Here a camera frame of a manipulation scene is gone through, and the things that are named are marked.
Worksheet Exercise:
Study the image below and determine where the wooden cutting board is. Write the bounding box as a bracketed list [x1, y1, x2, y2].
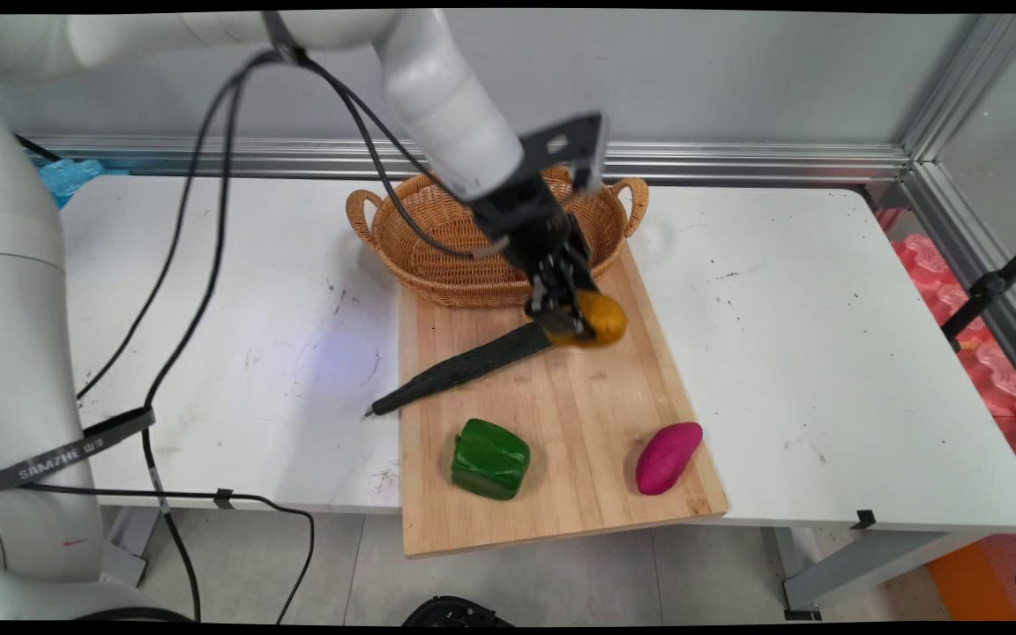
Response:
[398, 240, 730, 560]

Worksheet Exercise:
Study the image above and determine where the grey arm cable strap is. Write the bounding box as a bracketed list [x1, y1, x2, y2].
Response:
[259, 11, 308, 69]

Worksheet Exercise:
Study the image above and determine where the aluminium frame corner post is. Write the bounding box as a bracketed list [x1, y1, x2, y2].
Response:
[898, 13, 1016, 411]

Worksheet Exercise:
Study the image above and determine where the black round floor object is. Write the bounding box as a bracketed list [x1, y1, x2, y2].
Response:
[401, 595, 515, 629]

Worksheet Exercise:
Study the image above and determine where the horizontal aluminium frame rail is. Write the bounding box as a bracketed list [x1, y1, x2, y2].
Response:
[19, 134, 915, 186]

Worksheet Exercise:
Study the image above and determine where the thin black cable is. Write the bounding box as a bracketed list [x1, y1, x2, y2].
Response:
[74, 53, 438, 402]

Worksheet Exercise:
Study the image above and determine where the woven wicker basket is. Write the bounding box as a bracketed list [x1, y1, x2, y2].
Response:
[346, 165, 651, 310]

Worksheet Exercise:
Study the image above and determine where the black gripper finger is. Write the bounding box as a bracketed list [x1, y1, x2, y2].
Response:
[526, 259, 582, 324]
[564, 250, 602, 341]

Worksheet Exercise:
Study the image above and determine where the green toy bell pepper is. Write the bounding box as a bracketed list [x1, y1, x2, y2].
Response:
[450, 417, 533, 502]

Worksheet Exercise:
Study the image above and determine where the black tripod stand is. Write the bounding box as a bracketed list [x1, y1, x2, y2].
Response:
[939, 226, 1016, 352]

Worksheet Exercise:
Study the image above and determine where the thick black cable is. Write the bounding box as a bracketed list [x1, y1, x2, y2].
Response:
[141, 49, 509, 623]

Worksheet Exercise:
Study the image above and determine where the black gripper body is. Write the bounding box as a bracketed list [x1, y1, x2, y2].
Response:
[470, 171, 594, 275]

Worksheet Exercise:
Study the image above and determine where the yellow-brown toy potato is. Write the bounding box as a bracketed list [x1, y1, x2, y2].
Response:
[547, 290, 630, 349]

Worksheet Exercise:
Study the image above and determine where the pink bubble wrap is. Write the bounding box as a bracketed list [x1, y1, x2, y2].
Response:
[877, 206, 1016, 495]

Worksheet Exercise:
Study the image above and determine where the dark green toy cucumber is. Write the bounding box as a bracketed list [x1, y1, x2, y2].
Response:
[364, 321, 556, 419]

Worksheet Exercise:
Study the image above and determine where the orange floor mat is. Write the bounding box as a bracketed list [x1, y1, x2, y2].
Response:
[925, 538, 1016, 624]

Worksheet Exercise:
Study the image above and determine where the black floor cable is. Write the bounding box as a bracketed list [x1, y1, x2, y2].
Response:
[21, 481, 318, 624]

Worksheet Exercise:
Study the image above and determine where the grey table leg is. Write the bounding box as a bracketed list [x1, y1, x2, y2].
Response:
[101, 506, 161, 590]

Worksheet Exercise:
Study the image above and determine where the grey table leg frame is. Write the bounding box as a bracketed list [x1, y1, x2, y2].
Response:
[771, 527, 996, 621]

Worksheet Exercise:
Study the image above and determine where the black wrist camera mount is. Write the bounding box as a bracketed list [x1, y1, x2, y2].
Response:
[519, 111, 609, 195]

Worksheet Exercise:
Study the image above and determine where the blue bubble wrap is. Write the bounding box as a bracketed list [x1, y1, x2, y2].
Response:
[30, 156, 131, 211]

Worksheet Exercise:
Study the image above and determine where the black SAMZHE velcro strap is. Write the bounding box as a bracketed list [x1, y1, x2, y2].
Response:
[0, 407, 158, 494]

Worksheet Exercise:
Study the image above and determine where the purple toy sweet potato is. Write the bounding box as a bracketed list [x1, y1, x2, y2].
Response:
[634, 421, 705, 497]

